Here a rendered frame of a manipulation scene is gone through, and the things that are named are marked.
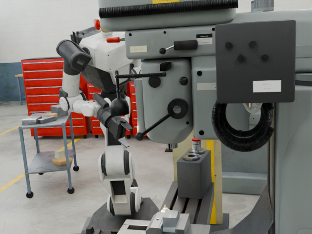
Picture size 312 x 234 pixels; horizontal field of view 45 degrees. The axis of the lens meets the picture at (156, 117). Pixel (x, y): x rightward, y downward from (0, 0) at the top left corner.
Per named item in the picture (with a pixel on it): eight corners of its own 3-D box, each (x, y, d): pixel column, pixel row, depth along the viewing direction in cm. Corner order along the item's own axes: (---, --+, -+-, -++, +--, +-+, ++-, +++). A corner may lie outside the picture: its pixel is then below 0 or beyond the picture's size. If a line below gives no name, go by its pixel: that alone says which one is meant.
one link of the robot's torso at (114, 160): (104, 176, 223) (102, 100, 232) (133, 175, 222) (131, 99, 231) (99, 175, 208) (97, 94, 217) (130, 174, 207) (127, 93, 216)
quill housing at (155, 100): (142, 147, 137) (135, 59, 130) (154, 133, 156) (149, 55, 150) (194, 147, 133) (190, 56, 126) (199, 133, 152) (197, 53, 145)
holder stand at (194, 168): (178, 197, 188) (175, 159, 184) (190, 180, 208) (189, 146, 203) (201, 199, 183) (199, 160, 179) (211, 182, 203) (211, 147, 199)
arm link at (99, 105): (99, 126, 183) (86, 113, 189) (116, 119, 189) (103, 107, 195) (100, 107, 176) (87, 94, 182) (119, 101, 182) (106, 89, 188)
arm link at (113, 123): (112, 143, 178) (98, 128, 184) (128, 136, 184) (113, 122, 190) (115, 123, 170) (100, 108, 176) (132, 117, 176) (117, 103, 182)
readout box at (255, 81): (216, 105, 100) (214, 24, 95) (218, 99, 108) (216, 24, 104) (295, 103, 95) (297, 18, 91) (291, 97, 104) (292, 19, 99)
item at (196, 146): (190, 149, 197) (190, 139, 196) (198, 148, 199) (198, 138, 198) (195, 152, 193) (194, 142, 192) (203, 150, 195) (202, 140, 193)
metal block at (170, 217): (163, 231, 140) (162, 217, 139) (166, 224, 146) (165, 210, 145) (176, 232, 139) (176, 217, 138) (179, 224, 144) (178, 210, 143)
